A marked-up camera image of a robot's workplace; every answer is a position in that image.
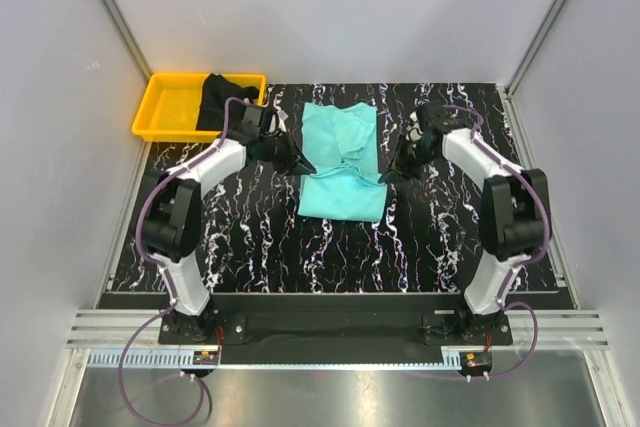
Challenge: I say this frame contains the black t shirt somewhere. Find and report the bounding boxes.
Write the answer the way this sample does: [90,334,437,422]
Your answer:
[196,74,260,131]

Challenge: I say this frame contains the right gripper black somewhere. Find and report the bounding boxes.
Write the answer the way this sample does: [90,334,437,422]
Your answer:
[379,134,438,185]

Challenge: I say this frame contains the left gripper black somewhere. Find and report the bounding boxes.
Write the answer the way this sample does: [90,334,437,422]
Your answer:
[259,128,316,177]

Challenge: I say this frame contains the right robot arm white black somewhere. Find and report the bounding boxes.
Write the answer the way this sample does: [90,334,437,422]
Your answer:
[380,102,552,345]

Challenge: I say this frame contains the left small circuit board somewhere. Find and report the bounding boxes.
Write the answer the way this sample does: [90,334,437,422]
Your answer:
[193,350,219,366]

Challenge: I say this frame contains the right small circuit board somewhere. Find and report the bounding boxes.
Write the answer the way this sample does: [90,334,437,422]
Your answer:
[461,351,493,376]

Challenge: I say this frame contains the teal t shirt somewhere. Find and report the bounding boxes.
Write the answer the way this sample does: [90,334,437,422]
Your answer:
[298,103,387,223]

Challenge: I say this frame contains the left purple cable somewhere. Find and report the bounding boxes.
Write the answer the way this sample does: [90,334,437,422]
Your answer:
[117,96,261,426]

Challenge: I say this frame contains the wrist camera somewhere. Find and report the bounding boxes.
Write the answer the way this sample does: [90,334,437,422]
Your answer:
[267,107,288,133]
[405,112,424,144]

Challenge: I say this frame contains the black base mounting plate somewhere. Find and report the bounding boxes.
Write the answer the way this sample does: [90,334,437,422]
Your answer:
[159,293,513,368]

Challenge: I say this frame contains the aluminium frame rail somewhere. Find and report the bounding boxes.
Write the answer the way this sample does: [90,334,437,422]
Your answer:
[68,309,609,350]

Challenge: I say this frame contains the small circuit board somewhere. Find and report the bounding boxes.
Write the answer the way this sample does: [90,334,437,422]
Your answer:
[461,351,493,376]
[193,350,219,366]

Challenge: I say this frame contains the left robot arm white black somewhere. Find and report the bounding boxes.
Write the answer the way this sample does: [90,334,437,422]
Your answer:
[134,97,316,344]

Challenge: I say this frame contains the yellow plastic bin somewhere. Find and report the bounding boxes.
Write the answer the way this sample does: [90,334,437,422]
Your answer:
[130,70,268,146]

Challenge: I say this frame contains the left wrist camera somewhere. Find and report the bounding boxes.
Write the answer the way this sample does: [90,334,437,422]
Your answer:
[267,107,288,133]

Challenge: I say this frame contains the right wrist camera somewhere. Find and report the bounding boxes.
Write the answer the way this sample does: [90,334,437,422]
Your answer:
[405,112,424,144]

